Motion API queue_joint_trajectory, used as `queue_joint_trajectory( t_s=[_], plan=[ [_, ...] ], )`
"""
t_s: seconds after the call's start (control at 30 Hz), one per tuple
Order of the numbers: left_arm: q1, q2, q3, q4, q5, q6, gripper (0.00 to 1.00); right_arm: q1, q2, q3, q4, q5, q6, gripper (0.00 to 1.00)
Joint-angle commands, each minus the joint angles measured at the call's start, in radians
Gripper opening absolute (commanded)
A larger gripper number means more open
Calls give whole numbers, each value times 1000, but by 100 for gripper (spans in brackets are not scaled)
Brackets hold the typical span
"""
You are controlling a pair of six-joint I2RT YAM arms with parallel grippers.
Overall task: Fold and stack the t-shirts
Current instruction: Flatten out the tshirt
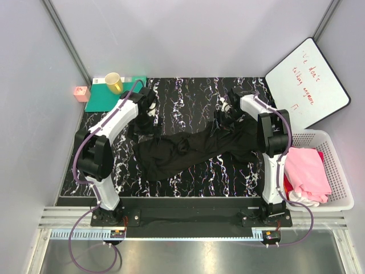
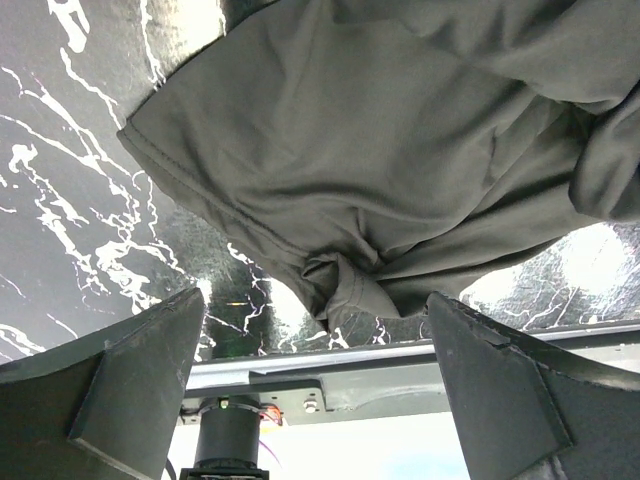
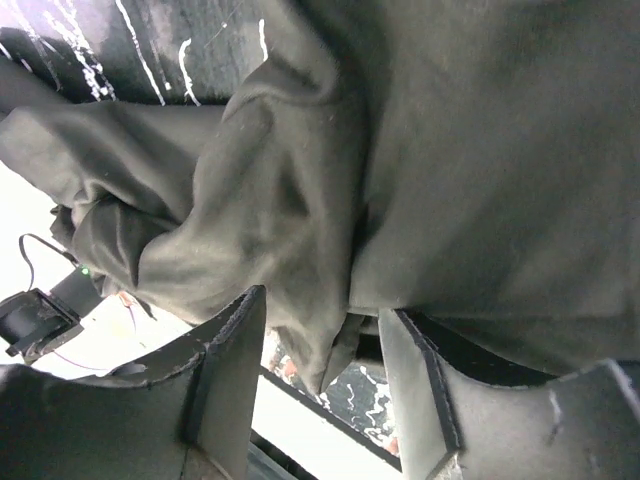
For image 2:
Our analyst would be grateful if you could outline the black t shirt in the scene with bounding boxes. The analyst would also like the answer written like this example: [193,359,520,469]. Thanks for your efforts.
[118,1,639,330]

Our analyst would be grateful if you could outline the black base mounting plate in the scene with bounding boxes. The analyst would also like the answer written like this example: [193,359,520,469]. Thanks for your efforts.
[178,321,639,425]

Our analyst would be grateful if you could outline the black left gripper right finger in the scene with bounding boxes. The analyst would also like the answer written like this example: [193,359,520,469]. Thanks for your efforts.
[427,293,639,479]

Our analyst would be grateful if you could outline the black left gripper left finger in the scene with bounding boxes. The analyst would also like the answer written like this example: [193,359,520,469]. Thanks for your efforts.
[1,288,204,479]

